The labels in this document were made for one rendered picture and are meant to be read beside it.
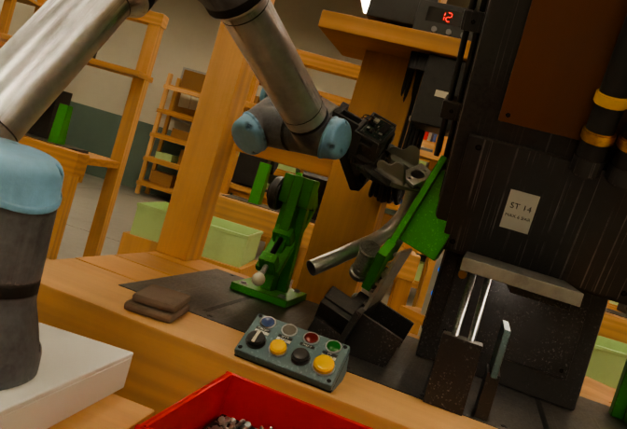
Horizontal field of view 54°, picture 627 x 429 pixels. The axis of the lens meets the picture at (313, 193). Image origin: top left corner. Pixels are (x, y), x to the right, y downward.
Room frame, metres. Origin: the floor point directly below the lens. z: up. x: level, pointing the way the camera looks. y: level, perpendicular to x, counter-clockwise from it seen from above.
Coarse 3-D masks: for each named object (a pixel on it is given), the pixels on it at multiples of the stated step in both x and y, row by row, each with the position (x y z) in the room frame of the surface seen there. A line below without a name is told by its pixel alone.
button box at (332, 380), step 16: (256, 320) 0.92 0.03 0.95; (272, 336) 0.90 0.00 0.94; (288, 336) 0.90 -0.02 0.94; (304, 336) 0.90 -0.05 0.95; (320, 336) 0.90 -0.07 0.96; (240, 352) 0.87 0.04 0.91; (256, 352) 0.87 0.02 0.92; (288, 352) 0.87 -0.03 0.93; (320, 352) 0.88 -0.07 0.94; (336, 352) 0.88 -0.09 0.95; (272, 368) 0.86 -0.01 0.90; (288, 368) 0.85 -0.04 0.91; (304, 368) 0.85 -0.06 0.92; (336, 368) 0.86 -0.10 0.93; (320, 384) 0.84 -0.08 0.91; (336, 384) 0.86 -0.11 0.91
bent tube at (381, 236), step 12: (420, 168) 1.17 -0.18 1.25; (408, 180) 1.15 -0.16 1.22; (420, 180) 1.15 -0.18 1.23; (408, 192) 1.18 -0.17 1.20; (408, 204) 1.20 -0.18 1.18; (396, 216) 1.22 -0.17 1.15; (384, 228) 1.22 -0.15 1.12; (360, 240) 1.20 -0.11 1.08; (372, 240) 1.20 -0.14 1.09; (384, 240) 1.22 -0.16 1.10; (336, 252) 1.16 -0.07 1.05; (348, 252) 1.17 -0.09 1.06; (312, 264) 1.16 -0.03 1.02; (324, 264) 1.14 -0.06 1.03; (336, 264) 1.16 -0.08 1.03
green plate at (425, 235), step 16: (432, 176) 1.04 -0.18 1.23; (432, 192) 1.05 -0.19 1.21; (416, 208) 1.05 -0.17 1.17; (432, 208) 1.05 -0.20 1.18; (400, 224) 1.05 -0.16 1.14; (416, 224) 1.06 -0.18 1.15; (432, 224) 1.05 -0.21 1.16; (400, 240) 1.06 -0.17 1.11; (416, 240) 1.05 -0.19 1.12; (432, 240) 1.05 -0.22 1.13; (432, 256) 1.05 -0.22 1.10
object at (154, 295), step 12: (144, 288) 0.99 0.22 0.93; (156, 288) 1.01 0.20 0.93; (168, 288) 1.03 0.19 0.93; (132, 300) 0.95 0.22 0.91; (144, 300) 0.94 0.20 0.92; (156, 300) 0.94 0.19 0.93; (168, 300) 0.95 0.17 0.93; (180, 300) 0.98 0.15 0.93; (144, 312) 0.94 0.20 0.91; (156, 312) 0.94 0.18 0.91; (168, 312) 0.94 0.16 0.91; (180, 312) 0.98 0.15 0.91
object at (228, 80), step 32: (224, 32) 1.58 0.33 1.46; (224, 64) 1.57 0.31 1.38; (384, 64) 1.46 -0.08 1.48; (224, 96) 1.56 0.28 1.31; (352, 96) 1.48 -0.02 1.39; (384, 96) 1.46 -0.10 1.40; (416, 96) 1.49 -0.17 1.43; (192, 128) 1.58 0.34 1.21; (224, 128) 1.56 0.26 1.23; (192, 160) 1.57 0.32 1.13; (224, 160) 1.61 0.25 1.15; (192, 192) 1.57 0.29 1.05; (352, 192) 1.46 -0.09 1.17; (192, 224) 1.56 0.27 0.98; (320, 224) 1.47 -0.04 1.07; (352, 224) 1.45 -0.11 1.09; (192, 256) 1.59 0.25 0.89; (320, 288) 1.46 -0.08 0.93; (352, 288) 1.44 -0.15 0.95
